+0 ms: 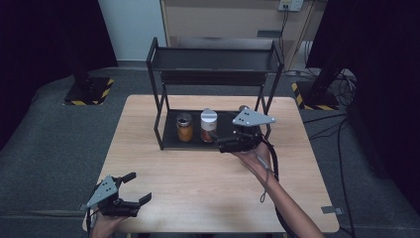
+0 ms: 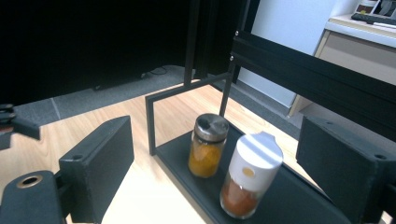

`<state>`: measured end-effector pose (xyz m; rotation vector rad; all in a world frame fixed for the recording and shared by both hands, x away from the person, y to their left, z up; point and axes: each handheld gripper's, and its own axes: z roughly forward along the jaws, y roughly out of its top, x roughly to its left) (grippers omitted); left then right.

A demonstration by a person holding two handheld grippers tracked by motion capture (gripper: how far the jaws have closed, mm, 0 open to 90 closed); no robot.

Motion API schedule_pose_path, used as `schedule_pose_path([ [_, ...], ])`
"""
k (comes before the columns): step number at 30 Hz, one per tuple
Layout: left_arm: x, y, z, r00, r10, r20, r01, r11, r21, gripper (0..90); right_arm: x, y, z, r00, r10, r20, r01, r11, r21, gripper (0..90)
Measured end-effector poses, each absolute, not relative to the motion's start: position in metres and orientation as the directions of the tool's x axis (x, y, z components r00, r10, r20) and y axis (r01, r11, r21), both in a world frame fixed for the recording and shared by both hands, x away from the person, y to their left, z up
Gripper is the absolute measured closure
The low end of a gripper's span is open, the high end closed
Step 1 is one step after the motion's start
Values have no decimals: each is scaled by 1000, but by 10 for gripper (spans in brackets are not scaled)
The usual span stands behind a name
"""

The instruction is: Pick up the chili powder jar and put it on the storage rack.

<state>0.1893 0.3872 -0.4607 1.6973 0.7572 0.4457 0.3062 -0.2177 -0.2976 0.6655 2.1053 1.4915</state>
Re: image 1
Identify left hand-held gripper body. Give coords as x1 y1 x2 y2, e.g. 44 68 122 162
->
86 175 142 218

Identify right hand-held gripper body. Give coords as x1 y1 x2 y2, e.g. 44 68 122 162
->
217 108 277 154

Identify white-lid jar orange spice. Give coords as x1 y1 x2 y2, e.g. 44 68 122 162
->
200 107 219 144

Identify amber spice jar metal lid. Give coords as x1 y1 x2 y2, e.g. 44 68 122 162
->
175 112 194 143

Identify black metal two-tier rack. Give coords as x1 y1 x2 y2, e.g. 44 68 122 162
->
146 37 285 153

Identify person's right hand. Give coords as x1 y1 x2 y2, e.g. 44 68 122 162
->
231 141 275 181

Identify person's left hand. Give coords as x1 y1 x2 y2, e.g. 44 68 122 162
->
89 211 129 238

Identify black stand with striped base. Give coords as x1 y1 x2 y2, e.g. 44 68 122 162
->
290 67 341 112
62 49 115 107

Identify beige cabinet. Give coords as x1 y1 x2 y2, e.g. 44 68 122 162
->
160 0 320 68

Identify dark curtain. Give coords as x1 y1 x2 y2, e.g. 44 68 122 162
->
0 0 119 150
306 0 420 212

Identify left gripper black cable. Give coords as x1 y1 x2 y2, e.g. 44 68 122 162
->
84 209 94 238

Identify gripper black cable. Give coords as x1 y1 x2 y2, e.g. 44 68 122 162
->
84 209 94 238
261 137 300 238

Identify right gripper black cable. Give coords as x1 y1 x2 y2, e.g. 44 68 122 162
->
261 137 300 238

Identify grey wrist cord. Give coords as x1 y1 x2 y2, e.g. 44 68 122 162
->
256 155 275 203

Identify long black floor cable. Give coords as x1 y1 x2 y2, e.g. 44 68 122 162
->
302 112 357 238

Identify grey metal bracket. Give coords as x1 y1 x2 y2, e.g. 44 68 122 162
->
320 205 345 216

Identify tangle of floor cables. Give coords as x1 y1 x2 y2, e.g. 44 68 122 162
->
283 67 359 107

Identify black outlet cable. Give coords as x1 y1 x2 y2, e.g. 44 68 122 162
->
278 4 290 63

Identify white wall power outlet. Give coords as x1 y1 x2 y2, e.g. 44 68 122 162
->
277 0 304 13

